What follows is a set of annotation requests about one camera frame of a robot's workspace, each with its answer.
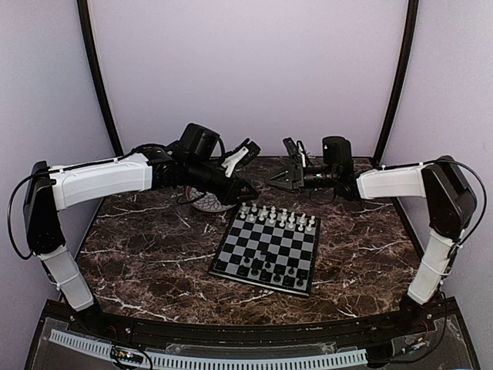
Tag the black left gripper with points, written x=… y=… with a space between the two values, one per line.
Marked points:
x=230 y=195

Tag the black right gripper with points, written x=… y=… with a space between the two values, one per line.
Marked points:
x=293 y=184

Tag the black white chess board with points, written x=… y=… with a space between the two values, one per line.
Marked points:
x=270 y=248

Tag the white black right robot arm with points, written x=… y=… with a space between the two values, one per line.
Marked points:
x=450 y=200

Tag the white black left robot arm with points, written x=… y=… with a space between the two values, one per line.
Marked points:
x=60 y=202

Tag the floral patterned ceramic plate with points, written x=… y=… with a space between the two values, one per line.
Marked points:
x=206 y=202

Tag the white queen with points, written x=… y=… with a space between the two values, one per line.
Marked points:
x=273 y=213

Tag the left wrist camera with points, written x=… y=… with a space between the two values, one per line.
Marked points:
x=199 y=140

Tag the black front frame rail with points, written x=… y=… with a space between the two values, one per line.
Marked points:
x=371 y=331

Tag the white slotted cable duct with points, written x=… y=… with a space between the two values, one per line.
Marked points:
x=201 y=357

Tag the black right corner frame post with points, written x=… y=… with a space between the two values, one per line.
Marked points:
x=399 y=79

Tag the black corner frame post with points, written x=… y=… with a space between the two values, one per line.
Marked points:
x=399 y=79
x=97 y=77

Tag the black left corner frame post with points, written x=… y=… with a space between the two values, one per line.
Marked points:
x=97 y=77

